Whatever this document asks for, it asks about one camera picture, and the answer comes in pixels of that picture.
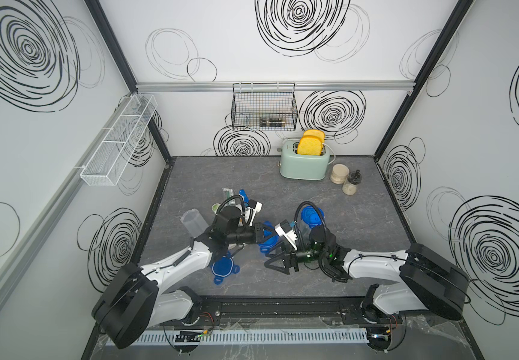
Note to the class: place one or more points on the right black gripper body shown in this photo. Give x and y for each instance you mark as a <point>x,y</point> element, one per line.
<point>307,256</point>

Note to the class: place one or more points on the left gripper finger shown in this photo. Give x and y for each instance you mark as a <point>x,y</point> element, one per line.
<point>269,230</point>
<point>270,242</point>

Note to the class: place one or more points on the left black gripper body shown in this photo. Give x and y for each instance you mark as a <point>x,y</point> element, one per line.
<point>247,235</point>

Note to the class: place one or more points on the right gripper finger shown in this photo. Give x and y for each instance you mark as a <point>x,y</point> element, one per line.
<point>284,247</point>
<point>278,264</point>

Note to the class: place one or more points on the blue-lid clear container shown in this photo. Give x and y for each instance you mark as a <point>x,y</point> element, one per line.
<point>310,217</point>
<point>194,222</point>
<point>266,250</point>

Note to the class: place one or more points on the blue small toiletry tube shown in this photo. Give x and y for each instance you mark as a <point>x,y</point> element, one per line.
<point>244,196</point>

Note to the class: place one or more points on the green round toiletry tin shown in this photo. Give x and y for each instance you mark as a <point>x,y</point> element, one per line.
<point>215,207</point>

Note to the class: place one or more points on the green toothbrush packet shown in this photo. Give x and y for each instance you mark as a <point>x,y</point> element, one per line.
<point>227,192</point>

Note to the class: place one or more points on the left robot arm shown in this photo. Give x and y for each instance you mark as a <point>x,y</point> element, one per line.
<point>139,297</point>

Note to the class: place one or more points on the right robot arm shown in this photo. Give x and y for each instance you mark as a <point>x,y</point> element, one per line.
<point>415,279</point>

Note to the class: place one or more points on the mint green toaster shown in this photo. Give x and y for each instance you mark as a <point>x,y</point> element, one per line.
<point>304,167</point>

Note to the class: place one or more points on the black-cap glass bottle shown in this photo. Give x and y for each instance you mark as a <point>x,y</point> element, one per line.
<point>353,180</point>

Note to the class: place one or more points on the beige round jar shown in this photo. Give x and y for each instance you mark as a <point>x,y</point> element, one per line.
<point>339,173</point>

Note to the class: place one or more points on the front yellow toast slice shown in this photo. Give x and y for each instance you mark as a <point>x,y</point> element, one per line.
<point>310,146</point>

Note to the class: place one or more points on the yellow toast slice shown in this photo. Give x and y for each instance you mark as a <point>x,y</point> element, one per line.
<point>310,146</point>
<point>316,134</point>

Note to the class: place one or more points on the back yellow toast slice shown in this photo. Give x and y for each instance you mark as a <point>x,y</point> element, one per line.
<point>316,134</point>

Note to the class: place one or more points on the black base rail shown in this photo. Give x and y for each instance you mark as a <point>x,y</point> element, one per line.
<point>286,308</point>

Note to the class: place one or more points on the white slotted cable duct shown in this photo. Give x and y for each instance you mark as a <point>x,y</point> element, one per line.
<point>254,337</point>

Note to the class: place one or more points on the black wire wall basket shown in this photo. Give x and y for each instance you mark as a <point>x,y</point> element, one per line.
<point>264,106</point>

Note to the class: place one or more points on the white mesh wall shelf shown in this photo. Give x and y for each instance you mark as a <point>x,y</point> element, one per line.
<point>114,153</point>

